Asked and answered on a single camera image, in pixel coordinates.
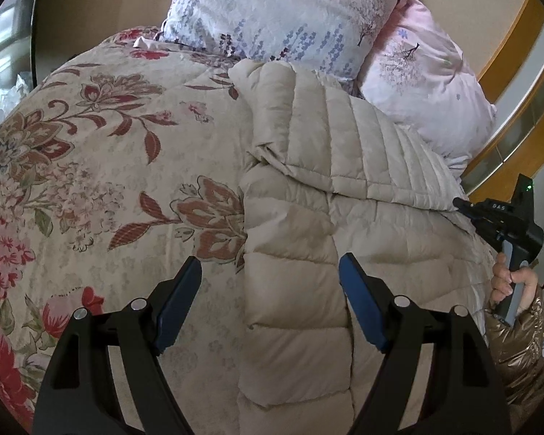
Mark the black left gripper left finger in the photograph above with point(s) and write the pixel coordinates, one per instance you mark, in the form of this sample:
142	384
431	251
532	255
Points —
78	393

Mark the left floral pink pillow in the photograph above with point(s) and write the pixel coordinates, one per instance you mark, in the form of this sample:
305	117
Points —
331	36

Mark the floral beige quilt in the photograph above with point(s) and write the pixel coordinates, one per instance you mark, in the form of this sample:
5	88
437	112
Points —
119	166

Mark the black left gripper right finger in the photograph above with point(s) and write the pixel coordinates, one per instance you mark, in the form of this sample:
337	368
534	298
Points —
463	395

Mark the bronze shiny jacket sleeve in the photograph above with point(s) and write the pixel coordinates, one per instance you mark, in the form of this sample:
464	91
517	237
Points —
517	352

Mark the beige puffer down jacket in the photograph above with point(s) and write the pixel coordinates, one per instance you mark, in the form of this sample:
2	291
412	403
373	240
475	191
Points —
330	174

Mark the person's right hand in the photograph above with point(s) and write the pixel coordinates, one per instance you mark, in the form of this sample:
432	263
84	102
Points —
504	280

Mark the right pink tree pillow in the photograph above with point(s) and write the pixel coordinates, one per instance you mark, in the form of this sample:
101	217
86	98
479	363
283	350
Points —
418	77

